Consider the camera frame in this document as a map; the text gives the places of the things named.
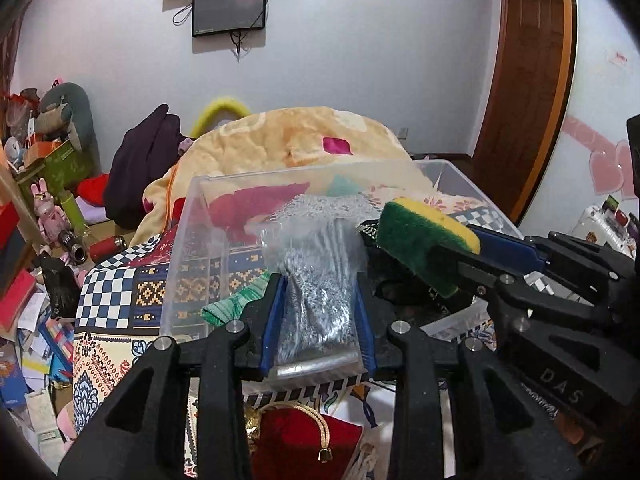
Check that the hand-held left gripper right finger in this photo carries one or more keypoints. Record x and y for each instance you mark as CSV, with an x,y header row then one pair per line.
x,y
364,332

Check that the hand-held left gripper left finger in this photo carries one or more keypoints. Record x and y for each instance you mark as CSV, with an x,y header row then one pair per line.
x,y
276,327

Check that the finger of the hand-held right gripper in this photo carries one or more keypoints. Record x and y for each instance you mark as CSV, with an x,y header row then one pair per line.
x,y
505,250
465,266

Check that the bagged steel wool scourer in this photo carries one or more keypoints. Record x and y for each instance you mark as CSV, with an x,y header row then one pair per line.
x,y
312,305

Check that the yellow green sponge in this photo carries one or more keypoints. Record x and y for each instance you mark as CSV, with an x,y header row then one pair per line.
x,y
415,240

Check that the clear plastic bin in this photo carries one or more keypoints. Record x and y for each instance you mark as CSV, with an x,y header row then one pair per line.
x,y
189,260

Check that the green striped cloth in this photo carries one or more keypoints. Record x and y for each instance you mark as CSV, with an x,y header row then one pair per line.
x,y
227,305

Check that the white suitcase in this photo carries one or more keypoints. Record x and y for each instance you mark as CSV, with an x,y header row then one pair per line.
x,y
600,230

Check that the red velvet pouch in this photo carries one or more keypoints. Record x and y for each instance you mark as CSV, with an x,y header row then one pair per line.
x,y
292,442

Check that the patterned bed sheet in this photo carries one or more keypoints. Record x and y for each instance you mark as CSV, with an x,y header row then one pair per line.
x,y
114,292

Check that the wooden door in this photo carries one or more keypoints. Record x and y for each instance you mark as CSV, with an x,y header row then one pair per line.
x,y
530,85

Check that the orange fleece blanket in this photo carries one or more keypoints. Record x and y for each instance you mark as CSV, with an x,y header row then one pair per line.
x,y
280,142

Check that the red thermos bottle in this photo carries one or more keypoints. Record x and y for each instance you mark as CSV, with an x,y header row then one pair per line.
x,y
106,249

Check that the dark purple garment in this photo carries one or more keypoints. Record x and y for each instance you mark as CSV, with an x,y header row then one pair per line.
x,y
145,170

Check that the red cloth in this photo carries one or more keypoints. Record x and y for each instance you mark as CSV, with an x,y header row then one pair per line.
x,y
94,189

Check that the yellow fuzzy hoop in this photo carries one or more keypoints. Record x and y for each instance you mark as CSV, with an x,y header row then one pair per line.
x,y
220,104

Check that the green tube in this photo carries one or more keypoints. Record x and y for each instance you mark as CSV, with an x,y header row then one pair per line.
x,y
72,212

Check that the pile of papers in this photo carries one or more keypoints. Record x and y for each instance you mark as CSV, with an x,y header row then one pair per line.
x,y
30,360

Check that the pink bunny toy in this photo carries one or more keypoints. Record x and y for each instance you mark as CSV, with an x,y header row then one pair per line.
x,y
49,215

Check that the green cardboard box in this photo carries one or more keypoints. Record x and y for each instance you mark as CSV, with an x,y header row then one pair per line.
x,y
55,165

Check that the grey plush toy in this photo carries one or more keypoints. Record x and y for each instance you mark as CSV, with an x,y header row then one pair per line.
x,y
75,110

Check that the pink heart wall stickers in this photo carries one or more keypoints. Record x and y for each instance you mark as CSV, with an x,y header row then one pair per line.
x,y
605,170

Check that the wall socket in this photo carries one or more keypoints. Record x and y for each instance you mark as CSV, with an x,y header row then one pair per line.
x,y
403,133

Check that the black camera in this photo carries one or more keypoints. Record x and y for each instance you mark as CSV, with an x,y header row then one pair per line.
x,y
72,247

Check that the small wall monitor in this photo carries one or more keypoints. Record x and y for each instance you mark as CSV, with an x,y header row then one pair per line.
x,y
229,9

